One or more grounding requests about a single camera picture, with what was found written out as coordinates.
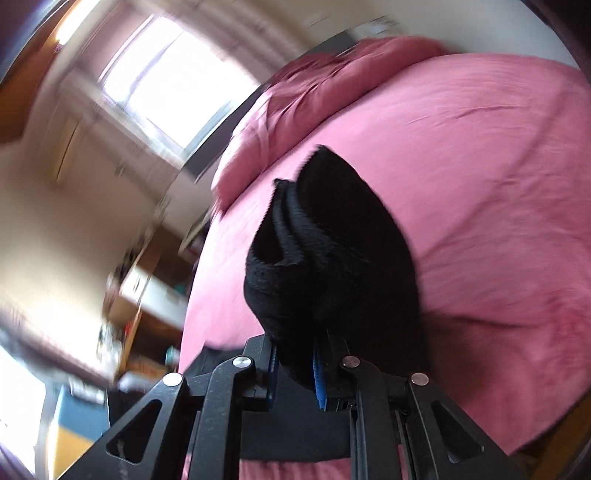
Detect bed with pink sheet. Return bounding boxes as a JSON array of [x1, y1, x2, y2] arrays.
[[178, 37, 591, 480]]

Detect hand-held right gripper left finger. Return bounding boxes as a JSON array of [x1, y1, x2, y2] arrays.
[[55, 336, 279, 480]]

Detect wooden desk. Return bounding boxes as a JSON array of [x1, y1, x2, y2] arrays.
[[104, 231, 197, 386]]

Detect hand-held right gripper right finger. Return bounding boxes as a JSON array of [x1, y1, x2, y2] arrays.
[[313, 332, 527, 480]]

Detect black embroidered pants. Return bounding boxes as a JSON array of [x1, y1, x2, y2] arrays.
[[180, 145, 430, 462]]

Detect window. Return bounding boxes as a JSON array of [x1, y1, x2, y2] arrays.
[[99, 16, 259, 158]]

